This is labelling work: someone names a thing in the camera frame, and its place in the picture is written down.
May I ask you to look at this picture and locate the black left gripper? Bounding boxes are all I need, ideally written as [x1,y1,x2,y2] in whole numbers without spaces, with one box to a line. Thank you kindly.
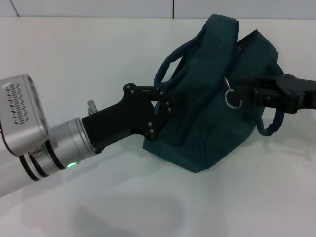
[81,83,186,153]

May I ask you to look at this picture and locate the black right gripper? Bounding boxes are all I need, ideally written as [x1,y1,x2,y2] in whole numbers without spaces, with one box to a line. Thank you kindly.
[236,73,316,115]

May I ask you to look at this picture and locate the teal insulated lunch bag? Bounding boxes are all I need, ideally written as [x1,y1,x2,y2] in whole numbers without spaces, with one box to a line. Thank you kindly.
[142,13,285,174]

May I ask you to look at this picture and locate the silver left gripper connector stub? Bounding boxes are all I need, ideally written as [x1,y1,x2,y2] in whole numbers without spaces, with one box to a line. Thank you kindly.
[86,99,98,115]

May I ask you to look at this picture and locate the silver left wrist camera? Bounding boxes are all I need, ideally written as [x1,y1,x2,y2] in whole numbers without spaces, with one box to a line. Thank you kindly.
[0,73,50,157]

